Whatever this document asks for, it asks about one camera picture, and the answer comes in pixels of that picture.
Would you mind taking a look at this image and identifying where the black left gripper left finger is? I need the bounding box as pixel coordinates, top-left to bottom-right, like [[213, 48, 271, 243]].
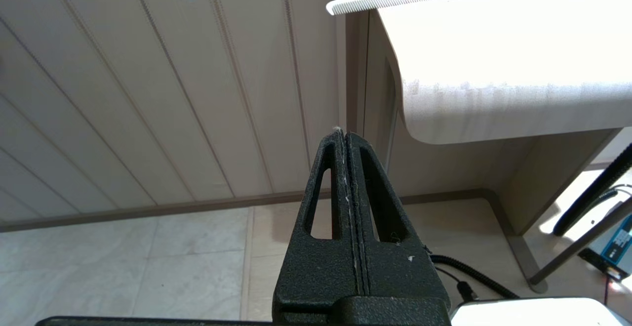
[[273, 128, 357, 319]]

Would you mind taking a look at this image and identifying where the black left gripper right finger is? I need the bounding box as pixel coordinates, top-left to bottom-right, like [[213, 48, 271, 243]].
[[347, 132, 450, 301]]

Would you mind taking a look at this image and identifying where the blue black floor device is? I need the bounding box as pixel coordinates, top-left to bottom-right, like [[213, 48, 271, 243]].
[[578, 211, 632, 282]]

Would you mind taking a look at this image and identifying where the light wood open cabinet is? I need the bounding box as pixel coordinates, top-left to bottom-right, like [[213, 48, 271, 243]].
[[341, 0, 632, 294]]

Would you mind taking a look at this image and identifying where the white plastic comb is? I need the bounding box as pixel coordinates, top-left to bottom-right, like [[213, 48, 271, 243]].
[[326, 0, 497, 16]]

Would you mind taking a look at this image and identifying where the black left camera cable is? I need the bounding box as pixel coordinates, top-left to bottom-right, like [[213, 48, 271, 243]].
[[429, 253, 519, 301]]

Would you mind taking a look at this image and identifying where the black floor power cable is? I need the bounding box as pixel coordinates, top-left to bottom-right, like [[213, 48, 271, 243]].
[[552, 143, 632, 238]]

